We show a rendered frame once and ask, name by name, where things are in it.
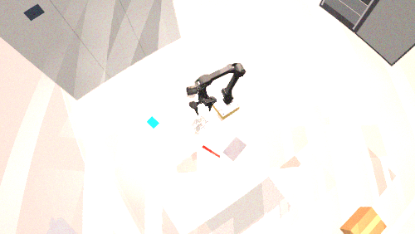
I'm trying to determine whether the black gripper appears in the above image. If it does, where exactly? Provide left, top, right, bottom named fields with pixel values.
left=188, top=92, right=217, bottom=115

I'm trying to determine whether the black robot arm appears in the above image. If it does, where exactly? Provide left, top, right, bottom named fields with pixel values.
left=186, top=62, right=247, bottom=106

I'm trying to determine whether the cyan flat plate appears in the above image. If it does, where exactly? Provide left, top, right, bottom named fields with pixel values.
left=146, top=116, right=159, bottom=129

